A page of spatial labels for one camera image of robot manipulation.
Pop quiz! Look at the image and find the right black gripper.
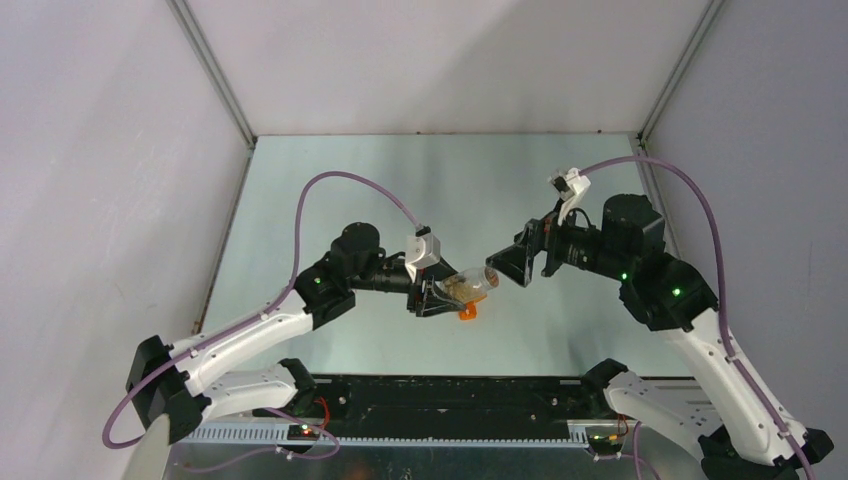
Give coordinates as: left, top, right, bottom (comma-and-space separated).
485, 196, 631, 287

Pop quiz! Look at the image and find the amber glass pill bottle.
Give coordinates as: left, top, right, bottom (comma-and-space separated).
441, 266, 499, 304

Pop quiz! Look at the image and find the right circuit board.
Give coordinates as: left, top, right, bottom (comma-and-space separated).
586, 433, 627, 458

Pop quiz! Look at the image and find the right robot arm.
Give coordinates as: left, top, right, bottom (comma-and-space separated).
486, 194, 834, 479

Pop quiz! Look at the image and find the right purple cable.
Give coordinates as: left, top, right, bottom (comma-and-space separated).
577, 156, 817, 480

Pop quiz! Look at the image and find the orange pill organizer box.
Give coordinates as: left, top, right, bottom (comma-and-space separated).
458, 296, 486, 321

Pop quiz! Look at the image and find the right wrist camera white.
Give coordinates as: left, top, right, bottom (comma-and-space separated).
548, 168, 591, 226

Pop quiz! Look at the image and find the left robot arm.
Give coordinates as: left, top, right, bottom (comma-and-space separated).
126, 222, 466, 443

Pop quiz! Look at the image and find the purple cable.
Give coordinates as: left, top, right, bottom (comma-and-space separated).
577, 156, 817, 480
101, 170, 425, 450

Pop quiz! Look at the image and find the left circuit board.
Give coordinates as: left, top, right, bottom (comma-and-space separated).
286, 424, 321, 442

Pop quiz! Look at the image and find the circuit board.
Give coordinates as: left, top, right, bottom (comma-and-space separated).
586, 433, 627, 458
286, 424, 321, 442

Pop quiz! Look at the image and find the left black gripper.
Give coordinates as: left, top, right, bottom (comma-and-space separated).
350, 256, 466, 318

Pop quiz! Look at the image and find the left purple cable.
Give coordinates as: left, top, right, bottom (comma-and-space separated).
101, 170, 425, 450

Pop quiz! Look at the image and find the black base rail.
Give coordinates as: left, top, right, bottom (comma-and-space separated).
281, 374, 619, 440

